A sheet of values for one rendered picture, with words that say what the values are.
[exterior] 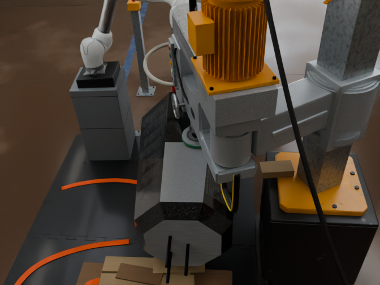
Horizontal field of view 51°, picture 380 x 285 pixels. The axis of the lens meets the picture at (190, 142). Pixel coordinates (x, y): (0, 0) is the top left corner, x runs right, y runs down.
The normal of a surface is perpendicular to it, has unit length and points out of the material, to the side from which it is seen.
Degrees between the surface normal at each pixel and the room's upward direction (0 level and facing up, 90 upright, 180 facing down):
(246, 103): 90
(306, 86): 0
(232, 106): 90
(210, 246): 90
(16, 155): 0
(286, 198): 0
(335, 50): 90
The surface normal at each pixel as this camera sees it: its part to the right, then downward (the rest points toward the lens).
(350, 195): -0.04, -0.76
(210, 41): 0.24, 0.62
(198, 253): -0.06, 0.65
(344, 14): -0.91, 0.30
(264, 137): 0.47, 0.55
